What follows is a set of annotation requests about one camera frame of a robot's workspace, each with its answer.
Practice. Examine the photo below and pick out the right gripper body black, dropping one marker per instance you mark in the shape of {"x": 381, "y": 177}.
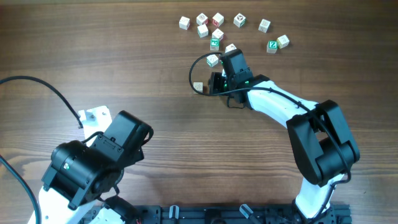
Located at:
{"x": 221, "y": 84}

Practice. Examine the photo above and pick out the wooden block blue side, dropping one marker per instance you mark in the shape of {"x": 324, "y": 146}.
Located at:
{"x": 198, "y": 86}

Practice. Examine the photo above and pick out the wooden block bee picture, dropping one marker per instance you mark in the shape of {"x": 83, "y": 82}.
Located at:
{"x": 184, "y": 23}

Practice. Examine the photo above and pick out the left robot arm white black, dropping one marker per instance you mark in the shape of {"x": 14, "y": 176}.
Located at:
{"x": 81, "y": 171}

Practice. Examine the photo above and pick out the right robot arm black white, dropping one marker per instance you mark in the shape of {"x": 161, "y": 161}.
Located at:
{"x": 322, "y": 143}

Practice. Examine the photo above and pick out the wooden block green V side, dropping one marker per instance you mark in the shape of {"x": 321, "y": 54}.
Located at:
{"x": 212, "y": 60}

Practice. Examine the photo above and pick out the wooden block red side picture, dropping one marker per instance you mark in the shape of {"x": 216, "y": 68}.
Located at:
{"x": 230, "y": 47}

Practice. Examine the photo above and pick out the wooden block green top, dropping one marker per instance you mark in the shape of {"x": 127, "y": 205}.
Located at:
{"x": 214, "y": 44}

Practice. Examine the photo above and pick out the wooden block red drawing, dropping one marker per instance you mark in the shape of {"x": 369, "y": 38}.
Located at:
{"x": 218, "y": 34}

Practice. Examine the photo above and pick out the wooden block green Z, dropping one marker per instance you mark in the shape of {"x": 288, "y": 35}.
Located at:
{"x": 272, "y": 47}

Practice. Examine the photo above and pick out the wooden block green side picture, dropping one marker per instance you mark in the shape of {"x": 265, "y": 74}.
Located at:
{"x": 239, "y": 20}

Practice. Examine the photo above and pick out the wooden block plain pattern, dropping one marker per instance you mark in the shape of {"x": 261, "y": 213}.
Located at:
{"x": 264, "y": 25}

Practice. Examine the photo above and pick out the wooden block red letter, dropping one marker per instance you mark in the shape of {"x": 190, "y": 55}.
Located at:
{"x": 217, "y": 19}

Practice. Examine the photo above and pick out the wooden block yellow side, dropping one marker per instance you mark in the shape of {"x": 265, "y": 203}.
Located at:
{"x": 283, "y": 41}

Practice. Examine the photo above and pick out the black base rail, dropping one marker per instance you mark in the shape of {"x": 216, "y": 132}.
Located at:
{"x": 282, "y": 213}

